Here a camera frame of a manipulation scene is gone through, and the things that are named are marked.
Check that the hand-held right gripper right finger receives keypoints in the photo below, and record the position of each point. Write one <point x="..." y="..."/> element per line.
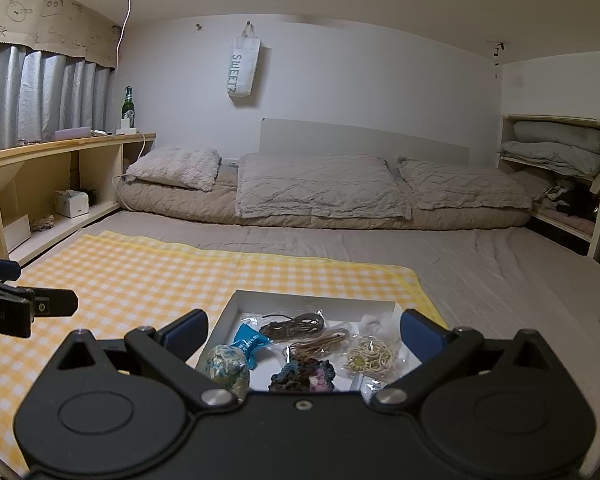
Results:
<point x="417" y="334"/>

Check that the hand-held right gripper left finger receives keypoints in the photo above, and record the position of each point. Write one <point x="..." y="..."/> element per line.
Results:
<point x="185" y="334"/>

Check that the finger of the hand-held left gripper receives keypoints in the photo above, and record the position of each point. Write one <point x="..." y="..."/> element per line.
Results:
<point x="0" y="269"/>
<point x="55" y="304"/>

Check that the white fluffy scrunchie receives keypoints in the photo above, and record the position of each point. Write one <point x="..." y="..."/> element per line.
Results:
<point x="380" y="322"/>

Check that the blue snack packet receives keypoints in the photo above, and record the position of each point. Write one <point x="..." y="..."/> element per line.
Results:
<point x="250" y="344"/>

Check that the white shallow box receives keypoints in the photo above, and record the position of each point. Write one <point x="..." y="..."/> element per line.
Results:
<point x="280" y="305"/>

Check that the plain white box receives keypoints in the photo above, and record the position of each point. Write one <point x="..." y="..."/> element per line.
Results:
<point x="17" y="232"/>

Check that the floral fabric scrunchie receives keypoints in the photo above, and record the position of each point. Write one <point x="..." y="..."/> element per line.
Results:
<point x="227" y="366"/>

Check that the yellow checked blanket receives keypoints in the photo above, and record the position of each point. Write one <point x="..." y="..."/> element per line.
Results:
<point x="155" y="270"/>

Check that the white tissue box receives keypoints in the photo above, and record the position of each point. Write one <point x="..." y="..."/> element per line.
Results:
<point x="71" y="203"/>

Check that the dark multicolour crochet scrunchie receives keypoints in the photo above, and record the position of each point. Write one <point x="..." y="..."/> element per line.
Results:
<point x="305" y="377"/>

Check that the long wooden shelf unit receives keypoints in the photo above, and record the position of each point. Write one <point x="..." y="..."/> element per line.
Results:
<point x="70" y="145"/>

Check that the purple flat box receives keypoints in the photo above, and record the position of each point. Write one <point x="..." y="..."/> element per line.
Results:
<point x="72" y="132"/>

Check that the small quilted grey pillow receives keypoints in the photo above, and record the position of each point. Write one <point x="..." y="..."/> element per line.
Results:
<point x="460" y="185"/>

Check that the fluffy grey pillow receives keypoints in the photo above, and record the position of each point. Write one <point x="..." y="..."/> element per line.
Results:
<point x="175" y="167"/>

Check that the silver curtain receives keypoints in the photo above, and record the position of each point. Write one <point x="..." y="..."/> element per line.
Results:
<point x="30" y="95"/>

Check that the large quilted grey pillow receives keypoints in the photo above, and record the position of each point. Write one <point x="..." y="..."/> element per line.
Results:
<point x="320" y="185"/>

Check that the white charger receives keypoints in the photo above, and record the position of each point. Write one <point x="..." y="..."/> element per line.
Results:
<point x="126" y="126"/>

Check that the white headboard panel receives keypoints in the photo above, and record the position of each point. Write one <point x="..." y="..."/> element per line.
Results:
<point x="355" y="140"/>

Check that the dark clothes pile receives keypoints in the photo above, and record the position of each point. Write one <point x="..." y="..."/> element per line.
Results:
<point x="572" y="197"/>

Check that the green glass bottle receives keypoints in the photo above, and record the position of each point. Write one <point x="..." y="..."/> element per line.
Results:
<point x="128" y="105"/>

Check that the folded grey blankets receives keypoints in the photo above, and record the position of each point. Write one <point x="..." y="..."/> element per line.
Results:
<point x="555" y="147"/>

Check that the paper valance with drawings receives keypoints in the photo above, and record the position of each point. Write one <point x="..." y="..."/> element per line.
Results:
<point x="40" y="20"/>

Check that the tall wooden shelf unit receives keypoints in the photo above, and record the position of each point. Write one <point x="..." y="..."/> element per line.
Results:
<point x="555" y="119"/>

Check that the white hanging bag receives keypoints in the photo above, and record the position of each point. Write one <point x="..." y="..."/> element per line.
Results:
<point x="242" y="67"/>

